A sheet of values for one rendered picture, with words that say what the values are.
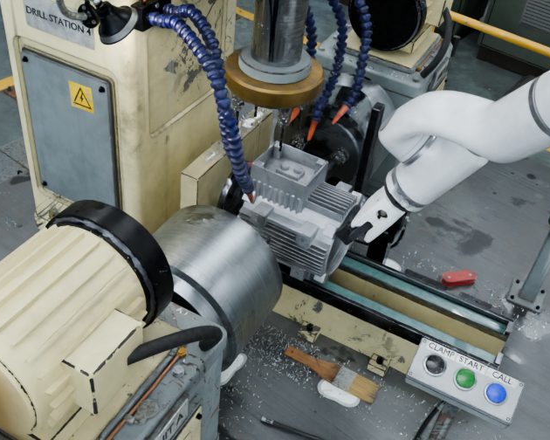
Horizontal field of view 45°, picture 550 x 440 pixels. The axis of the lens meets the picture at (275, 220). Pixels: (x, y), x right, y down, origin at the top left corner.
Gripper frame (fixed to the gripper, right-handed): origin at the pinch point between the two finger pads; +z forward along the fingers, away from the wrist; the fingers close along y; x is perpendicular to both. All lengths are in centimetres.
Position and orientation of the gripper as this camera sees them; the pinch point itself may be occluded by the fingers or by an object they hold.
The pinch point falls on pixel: (348, 232)
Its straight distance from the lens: 125.9
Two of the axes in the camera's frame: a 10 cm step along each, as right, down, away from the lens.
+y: 4.7, -5.4, 7.0
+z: -5.2, 4.7, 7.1
